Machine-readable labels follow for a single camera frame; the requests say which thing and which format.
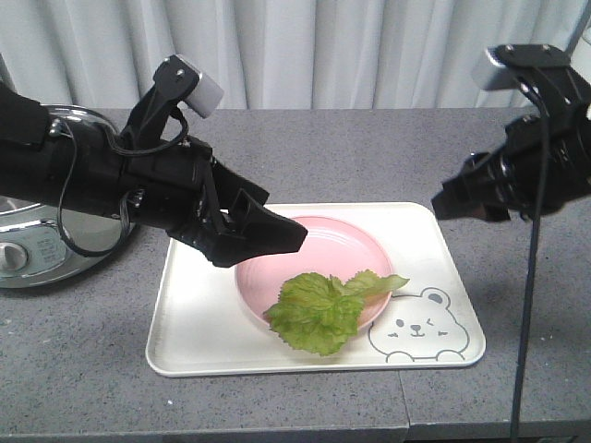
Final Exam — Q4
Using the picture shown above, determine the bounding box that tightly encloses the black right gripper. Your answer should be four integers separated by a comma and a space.
431, 113, 590, 222

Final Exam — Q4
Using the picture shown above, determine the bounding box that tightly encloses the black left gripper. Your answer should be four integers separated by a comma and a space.
110, 137, 308, 268

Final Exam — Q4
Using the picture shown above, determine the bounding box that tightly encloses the pink round plate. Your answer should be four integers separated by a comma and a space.
235, 216, 393, 322

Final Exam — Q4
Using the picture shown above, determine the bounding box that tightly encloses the green lettuce leaf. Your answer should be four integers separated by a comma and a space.
264, 269, 408, 356

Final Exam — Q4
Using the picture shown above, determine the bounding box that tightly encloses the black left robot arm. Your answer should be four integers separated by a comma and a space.
1, 86, 308, 268

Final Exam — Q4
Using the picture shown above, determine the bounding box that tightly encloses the pale green electric cooking pot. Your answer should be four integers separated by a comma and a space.
1, 105, 134, 288

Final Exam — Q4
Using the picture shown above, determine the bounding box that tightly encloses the black right camera cable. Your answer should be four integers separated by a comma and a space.
509, 64, 553, 443

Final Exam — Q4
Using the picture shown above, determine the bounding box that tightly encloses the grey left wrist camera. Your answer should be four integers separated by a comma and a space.
178, 54, 223, 119

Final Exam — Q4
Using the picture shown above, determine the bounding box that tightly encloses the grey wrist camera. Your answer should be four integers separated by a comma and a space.
471, 47, 517, 91
178, 54, 223, 119

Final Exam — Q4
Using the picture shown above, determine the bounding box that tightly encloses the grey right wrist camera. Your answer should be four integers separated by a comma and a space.
471, 47, 517, 91

